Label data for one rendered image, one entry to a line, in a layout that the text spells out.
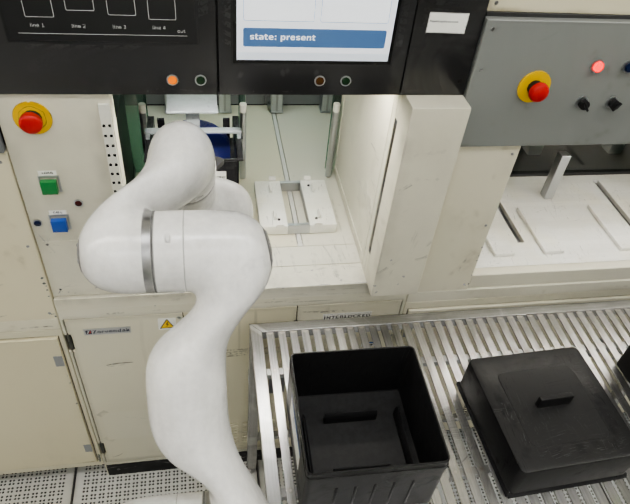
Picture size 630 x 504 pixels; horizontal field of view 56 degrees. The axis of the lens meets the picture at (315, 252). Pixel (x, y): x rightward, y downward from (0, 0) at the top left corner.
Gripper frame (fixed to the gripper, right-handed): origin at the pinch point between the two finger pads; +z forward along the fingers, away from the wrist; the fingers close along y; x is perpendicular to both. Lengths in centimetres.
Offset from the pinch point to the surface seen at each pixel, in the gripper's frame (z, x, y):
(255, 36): -14.4, 32.5, 12.5
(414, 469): -67, -27, 39
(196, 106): 13.8, 2.8, 1.4
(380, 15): -14, 37, 34
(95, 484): -17, -119, -38
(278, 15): -14.4, 36.3, 16.3
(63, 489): -17, -119, -48
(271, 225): 5.8, -28.8, 19.7
